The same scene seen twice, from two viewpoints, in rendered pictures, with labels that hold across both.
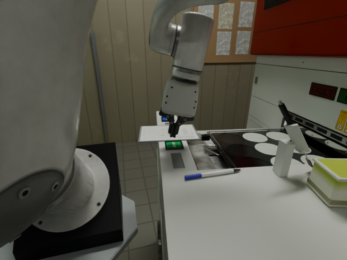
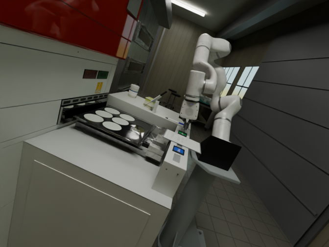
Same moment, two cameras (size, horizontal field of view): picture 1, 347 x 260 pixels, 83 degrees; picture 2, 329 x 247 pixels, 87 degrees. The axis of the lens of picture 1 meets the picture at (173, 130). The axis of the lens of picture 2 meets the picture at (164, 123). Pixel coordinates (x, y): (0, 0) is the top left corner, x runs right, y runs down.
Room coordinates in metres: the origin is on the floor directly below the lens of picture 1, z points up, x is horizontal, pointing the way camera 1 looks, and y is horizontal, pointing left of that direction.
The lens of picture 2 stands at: (1.56, 0.04, 1.27)
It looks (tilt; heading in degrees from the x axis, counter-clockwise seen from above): 17 degrees down; 189
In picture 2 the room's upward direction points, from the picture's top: 22 degrees clockwise
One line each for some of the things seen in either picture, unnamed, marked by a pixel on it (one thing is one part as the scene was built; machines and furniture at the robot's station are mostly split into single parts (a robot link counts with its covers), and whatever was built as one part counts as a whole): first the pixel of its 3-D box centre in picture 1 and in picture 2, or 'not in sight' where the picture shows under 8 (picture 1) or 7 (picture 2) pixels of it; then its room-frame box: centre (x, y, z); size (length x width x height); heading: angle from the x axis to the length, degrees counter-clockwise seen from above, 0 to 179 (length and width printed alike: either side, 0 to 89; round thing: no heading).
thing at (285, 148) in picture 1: (292, 148); (154, 102); (0.40, -0.27, 1.03); 0.06 x 0.04 x 0.13; 96
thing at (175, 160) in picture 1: (170, 147); (175, 152); (0.68, 0.01, 0.89); 0.55 x 0.09 x 0.14; 6
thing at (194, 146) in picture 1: (195, 146); (159, 143); (0.69, -0.09, 0.89); 0.08 x 0.03 x 0.03; 96
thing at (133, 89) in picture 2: not in sight; (133, 90); (0.23, -0.52, 1.01); 0.07 x 0.07 x 0.10
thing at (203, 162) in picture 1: (199, 162); (160, 143); (0.61, -0.09, 0.87); 0.36 x 0.08 x 0.03; 6
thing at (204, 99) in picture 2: not in sight; (196, 106); (-4.82, -0.17, 0.46); 2.47 x 0.93 x 0.91; 15
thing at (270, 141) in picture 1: (268, 149); (120, 121); (0.66, -0.36, 0.90); 0.34 x 0.34 x 0.01; 6
